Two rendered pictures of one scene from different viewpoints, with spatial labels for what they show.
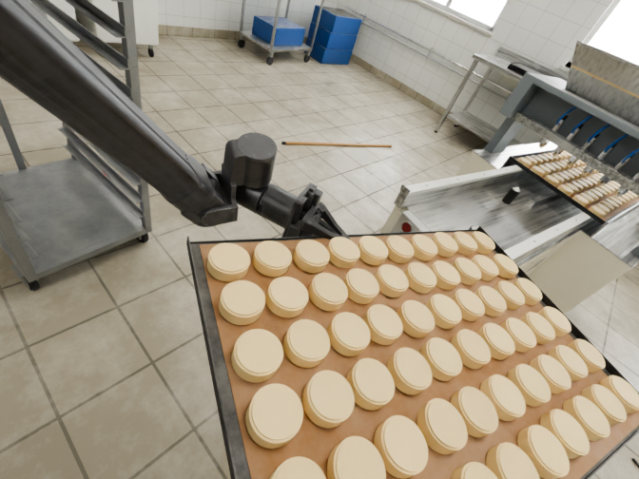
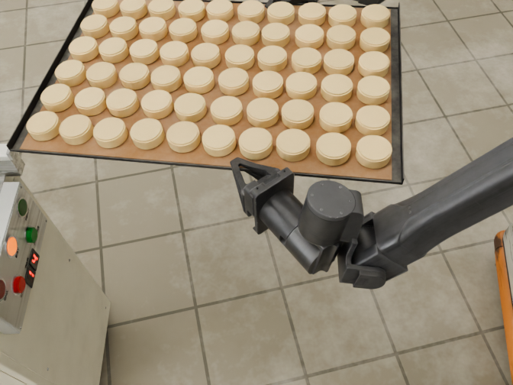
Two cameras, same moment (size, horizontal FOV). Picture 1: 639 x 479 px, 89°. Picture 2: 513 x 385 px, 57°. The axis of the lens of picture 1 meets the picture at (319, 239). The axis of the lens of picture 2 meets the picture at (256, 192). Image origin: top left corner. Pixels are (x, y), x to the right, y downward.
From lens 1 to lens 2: 0.76 m
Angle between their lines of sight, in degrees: 74
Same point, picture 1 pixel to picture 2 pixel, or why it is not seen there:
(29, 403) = not seen: outside the picture
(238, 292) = (376, 119)
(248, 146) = (342, 198)
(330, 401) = (342, 55)
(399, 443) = (313, 33)
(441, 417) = (277, 33)
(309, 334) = (335, 85)
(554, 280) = not seen: outside the picture
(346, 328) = (305, 82)
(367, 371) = (308, 60)
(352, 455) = (343, 37)
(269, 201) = not seen: hidden behind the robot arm
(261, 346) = (372, 87)
